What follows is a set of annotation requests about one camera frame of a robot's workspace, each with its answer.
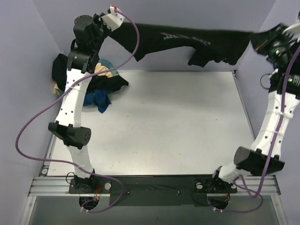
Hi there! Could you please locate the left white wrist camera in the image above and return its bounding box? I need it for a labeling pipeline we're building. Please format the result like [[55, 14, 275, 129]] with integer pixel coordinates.
[[100, 5, 125, 31]]

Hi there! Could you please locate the teal plastic basket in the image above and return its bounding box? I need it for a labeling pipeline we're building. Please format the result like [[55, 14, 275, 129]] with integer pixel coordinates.
[[52, 59, 120, 96]]

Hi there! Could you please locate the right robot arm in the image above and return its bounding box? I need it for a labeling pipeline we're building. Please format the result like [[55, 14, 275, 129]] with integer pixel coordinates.
[[209, 22, 300, 192]]

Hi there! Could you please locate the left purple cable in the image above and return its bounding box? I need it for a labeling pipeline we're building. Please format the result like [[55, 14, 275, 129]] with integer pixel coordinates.
[[15, 7, 141, 214]]

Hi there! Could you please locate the aluminium frame rail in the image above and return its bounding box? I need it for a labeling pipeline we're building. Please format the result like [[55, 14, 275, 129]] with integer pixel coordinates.
[[28, 175, 281, 197]]

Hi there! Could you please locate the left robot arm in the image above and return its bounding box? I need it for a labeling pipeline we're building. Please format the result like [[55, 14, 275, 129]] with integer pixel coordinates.
[[48, 13, 110, 193]]

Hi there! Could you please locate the black graphic t shirt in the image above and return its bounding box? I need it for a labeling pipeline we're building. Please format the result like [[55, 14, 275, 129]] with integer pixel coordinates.
[[110, 22, 271, 67]]

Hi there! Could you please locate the cream t shirt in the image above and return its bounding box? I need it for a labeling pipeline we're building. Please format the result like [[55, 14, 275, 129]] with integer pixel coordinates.
[[52, 63, 115, 96]]

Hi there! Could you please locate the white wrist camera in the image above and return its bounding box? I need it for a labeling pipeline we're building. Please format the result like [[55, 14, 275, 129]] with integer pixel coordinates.
[[100, 5, 125, 31], [282, 12, 300, 37]]

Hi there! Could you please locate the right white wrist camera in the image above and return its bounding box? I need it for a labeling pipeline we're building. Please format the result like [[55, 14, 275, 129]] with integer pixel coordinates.
[[282, 12, 300, 37]]

